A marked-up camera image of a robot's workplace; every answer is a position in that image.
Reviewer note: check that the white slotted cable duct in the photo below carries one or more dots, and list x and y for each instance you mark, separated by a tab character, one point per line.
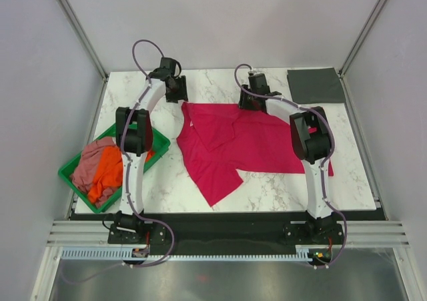
192	253

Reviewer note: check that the dusty pink t-shirt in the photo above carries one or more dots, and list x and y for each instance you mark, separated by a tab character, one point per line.
84	173

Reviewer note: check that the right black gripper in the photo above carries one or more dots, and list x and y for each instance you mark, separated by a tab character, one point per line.
243	101

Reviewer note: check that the aluminium rail profile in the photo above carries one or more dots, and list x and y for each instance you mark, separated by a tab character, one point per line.
77	233

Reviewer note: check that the magenta t-shirt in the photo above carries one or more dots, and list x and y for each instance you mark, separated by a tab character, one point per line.
218	140

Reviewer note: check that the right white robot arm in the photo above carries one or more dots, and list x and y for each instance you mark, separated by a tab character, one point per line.
311	136

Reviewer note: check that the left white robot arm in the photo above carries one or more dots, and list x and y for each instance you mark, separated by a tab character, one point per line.
134	132

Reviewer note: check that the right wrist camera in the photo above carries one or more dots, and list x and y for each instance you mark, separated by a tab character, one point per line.
257	80

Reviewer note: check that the left aluminium frame post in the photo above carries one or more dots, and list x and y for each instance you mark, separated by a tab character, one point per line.
78	29

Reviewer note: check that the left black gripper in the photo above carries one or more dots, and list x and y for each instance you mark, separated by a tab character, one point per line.
182	93

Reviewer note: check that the aluminium frame post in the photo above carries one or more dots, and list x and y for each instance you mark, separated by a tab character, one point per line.
78	29
362	36

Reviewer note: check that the orange t-shirt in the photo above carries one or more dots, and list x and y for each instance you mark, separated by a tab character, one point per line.
108	177

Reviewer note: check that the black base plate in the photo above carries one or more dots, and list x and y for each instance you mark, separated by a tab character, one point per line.
269	232

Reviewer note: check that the dark grey folded cloth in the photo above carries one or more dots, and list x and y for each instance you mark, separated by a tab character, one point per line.
310	86

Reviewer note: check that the right aluminium frame post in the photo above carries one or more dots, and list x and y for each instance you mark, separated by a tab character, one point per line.
362	36

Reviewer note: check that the green plastic tray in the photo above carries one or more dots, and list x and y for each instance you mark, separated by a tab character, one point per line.
160	147

